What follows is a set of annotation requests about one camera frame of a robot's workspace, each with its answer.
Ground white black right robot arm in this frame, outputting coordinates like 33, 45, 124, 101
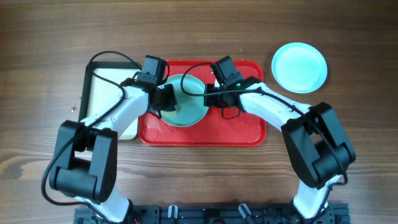
204, 77, 356, 223

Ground black water basin tray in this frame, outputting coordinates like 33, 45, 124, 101
79, 64, 149, 140

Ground mint green round plate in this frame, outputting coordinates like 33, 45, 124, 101
162, 74, 208, 127

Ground red plastic tray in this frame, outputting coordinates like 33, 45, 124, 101
138, 60, 267, 147

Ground light blue round plate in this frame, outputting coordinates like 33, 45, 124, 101
271, 42, 328, 94

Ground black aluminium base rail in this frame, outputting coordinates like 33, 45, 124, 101
73, 203, 351, 224

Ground green yellow sponge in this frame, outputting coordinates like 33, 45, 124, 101
160, 106, 178, 116

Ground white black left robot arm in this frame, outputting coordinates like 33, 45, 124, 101
41, 84, 177, 223

